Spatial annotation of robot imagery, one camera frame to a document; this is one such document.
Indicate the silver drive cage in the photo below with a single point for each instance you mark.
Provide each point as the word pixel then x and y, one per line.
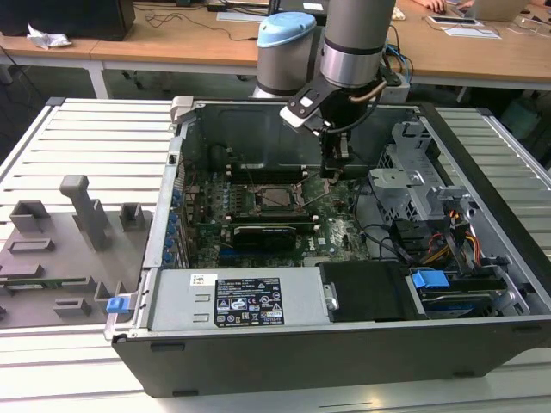
pixel 396 189

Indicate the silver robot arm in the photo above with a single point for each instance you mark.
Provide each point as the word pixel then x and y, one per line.
pixel 353 34

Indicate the black monitor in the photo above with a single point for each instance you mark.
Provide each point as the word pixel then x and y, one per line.
pixel 64 17

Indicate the silver CPU with green edge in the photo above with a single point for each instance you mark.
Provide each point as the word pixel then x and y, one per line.
pixel 275 198

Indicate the silver power supply with label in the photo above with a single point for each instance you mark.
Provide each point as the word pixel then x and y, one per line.
pixel 172 297

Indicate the crumpled white paper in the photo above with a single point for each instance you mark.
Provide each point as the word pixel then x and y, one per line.
pixel 47 39

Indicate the white flat pad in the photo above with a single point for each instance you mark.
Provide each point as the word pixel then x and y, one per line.
pixel 234 17

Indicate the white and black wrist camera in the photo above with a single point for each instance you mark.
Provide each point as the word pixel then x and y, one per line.
pixel 307 101

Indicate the black and silver PC case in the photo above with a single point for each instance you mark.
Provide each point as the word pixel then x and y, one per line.
pixel 258 365

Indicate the long wooden desk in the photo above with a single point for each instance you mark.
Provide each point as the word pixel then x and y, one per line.
pixel 193 47

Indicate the green RAM stick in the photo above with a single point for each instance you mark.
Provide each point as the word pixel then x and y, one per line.
pixel 43 283

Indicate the white tablet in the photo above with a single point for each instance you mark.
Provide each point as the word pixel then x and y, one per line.
pixel 452 20

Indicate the grey parts rack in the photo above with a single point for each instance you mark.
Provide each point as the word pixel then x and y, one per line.
pixel 64 258

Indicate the green motherboard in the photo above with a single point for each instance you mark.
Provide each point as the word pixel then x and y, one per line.
pixel 336 232

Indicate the white paper sheet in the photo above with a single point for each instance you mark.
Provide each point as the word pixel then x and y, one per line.
pixel 473 32

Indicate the black graphics card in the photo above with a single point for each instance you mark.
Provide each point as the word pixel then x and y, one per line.
pixel 267 236

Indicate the grey laptop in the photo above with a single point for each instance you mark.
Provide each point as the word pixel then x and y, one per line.
pixel 495 10

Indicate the black RAM slot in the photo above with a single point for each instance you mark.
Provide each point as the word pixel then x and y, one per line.
pixel 306 223
pixel 301 220
pixel 267 179
pixel 267 175
pixel 275 215
pixel 267 168
pixel 267 171

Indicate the black plastic shroud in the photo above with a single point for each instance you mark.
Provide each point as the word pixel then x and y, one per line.
pixel 370 292

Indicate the hard disk in blue carrier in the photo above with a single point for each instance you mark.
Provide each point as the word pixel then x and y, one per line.
pixel 430 281

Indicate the CPU socket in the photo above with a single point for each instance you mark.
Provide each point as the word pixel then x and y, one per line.
pixel 257 187

